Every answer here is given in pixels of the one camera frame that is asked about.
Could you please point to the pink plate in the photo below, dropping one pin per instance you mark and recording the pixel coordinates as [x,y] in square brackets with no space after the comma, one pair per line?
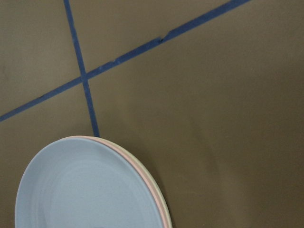
[145,171]

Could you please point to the cream white plate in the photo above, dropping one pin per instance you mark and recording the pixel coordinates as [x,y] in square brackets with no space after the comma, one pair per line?
[159,187]

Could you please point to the blue plate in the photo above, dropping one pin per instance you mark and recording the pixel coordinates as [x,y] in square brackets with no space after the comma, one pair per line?
[83,183]

